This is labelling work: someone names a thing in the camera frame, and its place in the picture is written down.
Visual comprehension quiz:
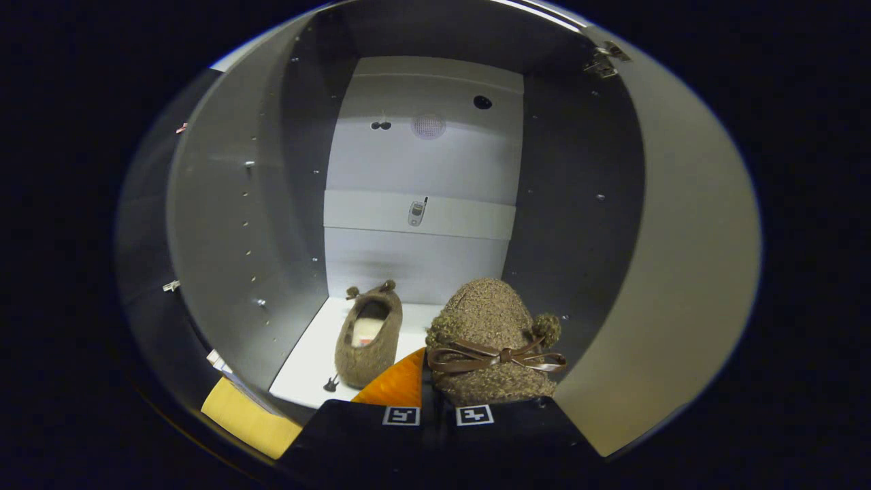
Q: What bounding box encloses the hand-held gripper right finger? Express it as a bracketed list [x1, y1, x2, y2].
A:
[442, 397, 605, 485]

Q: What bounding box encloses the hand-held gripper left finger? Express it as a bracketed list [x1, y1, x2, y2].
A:
[278, 347, 437, 480]

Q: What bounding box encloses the brown fuzzy shoe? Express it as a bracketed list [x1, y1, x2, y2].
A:
[425, 277, 568, 406]
[334, 280, 404, 390]

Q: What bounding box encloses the beige shoe cabinet door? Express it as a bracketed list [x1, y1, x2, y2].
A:
[553, 24, 761, 458]

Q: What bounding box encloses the dark grey shoe cabinet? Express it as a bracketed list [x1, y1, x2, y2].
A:
[167, 0, 647, 410]

